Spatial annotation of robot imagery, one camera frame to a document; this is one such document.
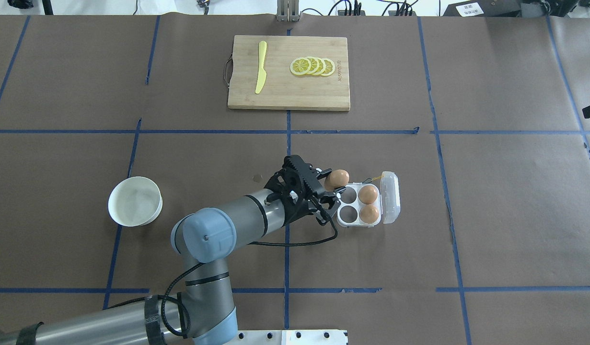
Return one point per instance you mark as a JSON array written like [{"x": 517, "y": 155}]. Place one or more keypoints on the lemon slice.
[
  {"x": 314, "y": 65},
  {"x": 300, "y": 66},
  {"x": 321, "y": 65}
]

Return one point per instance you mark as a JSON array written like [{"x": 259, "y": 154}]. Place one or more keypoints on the clear plastic egg carton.
[{"x": 388, "y": 202}]

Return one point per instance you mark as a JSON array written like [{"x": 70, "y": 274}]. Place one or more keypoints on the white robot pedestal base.
[{"x": 291, "y": 337}]

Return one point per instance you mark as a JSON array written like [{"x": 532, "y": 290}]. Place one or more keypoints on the brown egg from bowl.
[{"x": 336, "y": 179}]

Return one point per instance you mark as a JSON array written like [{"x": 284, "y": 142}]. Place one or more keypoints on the white ceramic bowl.
[{"x": 135, "y": 201}]

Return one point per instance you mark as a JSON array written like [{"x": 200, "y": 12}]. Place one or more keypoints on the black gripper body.
[{"x": 295, "y": 211}]

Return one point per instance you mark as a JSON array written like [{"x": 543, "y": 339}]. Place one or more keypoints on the bamboo cutting board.
[{"x": 283, "y": 90}]

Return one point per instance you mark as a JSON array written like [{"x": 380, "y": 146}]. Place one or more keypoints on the brown egg rear carton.
[{"x": 368, "y": 194}]

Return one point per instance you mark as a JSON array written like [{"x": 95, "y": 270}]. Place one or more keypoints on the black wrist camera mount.
[{"x": 324, "y": 208}]

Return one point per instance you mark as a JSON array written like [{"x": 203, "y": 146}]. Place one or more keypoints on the lemon slice top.
[{"x": 300, "y": 66}]

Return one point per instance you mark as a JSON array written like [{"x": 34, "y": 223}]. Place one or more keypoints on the brown egg front carton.
[{"x": 369, "y": 214}]

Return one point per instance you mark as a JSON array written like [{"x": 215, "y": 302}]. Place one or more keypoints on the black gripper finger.
[
  {"x": 332, "y": 195},
  {"x": 322, "y": 174}
]

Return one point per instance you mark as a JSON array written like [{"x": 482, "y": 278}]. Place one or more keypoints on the yellow plastic knife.
[{"x": 261, "y": 73}]

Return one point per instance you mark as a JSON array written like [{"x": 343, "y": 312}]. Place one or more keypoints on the brown egg carton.
[
  {"x": 368, "y": 194},
  {"x": 369, "y": 214}
]

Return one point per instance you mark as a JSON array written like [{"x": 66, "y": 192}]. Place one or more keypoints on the lemon slice outermost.
[{"x": 329, "y": 67}]

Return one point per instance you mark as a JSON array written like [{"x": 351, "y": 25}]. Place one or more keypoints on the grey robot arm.
[{"x": 198, "y": 304}]

